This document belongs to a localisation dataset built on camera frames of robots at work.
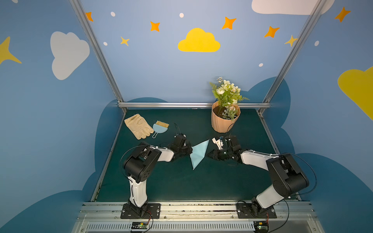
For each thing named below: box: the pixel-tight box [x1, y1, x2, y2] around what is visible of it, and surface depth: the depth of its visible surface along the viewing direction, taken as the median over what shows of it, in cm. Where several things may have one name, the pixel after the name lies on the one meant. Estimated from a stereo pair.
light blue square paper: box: [189, 138, 210, 171], surface depth 98 cm
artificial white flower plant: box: [209, 76, 251, 121], surface depth 95 cm
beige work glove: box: [123, 113, 154, 140], surface depth 113 cm
